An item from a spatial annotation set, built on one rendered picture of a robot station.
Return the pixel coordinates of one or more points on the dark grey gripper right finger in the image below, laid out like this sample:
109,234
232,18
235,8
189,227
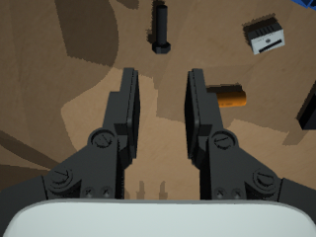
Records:
232,172

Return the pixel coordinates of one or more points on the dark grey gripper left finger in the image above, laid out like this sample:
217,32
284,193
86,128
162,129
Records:
97,168

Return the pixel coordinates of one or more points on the orange battery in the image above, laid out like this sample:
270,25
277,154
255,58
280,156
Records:
230,99

